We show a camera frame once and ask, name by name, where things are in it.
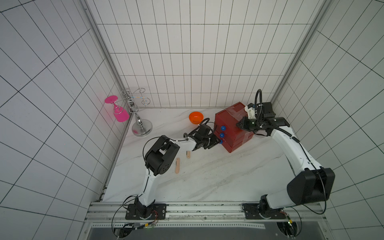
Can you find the peach knife lower diagonal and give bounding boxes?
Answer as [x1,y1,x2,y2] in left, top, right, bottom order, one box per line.
[175,158,181,174]

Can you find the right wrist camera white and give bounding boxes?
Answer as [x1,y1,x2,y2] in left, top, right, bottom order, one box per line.
[245,104,257,119]

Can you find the orange bowl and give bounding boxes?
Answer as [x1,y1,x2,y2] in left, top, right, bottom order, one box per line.
[189,112,204,125]

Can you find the pink wine glass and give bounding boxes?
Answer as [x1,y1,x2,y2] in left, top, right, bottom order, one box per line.
[105,96,130,123]

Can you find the red drawer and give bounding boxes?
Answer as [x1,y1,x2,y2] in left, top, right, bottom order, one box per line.
[215,132,253,146]
[222,142,247,153]
[215,110,250,139]

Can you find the red bottom drawer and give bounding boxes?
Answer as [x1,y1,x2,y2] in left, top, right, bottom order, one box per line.
[222,142,247,153]

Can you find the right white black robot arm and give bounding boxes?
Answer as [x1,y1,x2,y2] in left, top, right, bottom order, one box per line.
[237,103,336,218]

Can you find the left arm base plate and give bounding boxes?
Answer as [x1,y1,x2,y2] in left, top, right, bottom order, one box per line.
[125,204,167,221]

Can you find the red top drawer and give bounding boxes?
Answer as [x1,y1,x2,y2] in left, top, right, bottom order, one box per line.
[215,110,250,139]

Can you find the red three-drawer cabinet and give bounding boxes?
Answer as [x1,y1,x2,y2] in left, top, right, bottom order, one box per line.
[215,102,254,153]

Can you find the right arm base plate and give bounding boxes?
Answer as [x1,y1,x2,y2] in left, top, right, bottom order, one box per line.
[242,203,286,220]

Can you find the chrome glass rack stand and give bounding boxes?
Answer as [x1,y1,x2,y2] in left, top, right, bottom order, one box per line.
[122,88,153,137]

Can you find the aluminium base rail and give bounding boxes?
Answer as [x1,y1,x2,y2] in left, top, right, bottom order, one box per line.
[85,202,326,230]

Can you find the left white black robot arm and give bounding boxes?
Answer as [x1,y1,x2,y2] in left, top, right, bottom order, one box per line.
[137,121,221,208]

